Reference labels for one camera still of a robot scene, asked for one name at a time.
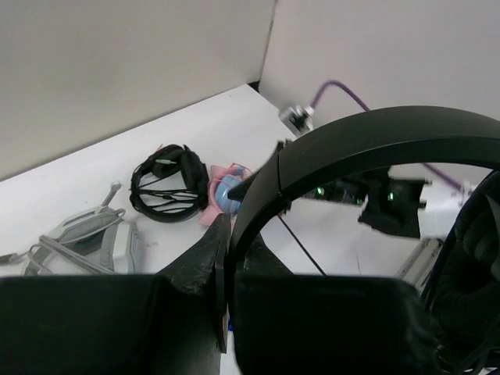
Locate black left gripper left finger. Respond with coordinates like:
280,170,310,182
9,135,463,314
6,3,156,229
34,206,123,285
1,215,231,374

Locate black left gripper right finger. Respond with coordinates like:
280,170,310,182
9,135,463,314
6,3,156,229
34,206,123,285
230,237,440,374

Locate black Panasonic headphones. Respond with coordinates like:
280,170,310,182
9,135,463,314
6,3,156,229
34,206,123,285
227,106,499,374

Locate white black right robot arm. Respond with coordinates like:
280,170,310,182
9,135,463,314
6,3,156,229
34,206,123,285
302,164,476,240

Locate grey white headphones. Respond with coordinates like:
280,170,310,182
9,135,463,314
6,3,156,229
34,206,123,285
1,182,142,277

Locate black wrapped headphones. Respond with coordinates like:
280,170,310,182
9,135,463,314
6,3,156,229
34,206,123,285
129,144,209,223

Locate pink and blue headphones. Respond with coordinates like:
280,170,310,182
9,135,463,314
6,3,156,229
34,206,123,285
199,163,251,227

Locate aluminium base frame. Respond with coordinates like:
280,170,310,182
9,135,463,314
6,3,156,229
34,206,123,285
395,239,444,295

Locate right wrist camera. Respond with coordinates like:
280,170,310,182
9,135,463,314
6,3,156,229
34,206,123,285
278,105,314,138

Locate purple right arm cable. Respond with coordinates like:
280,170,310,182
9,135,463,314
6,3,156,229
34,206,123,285
310,80,466,192

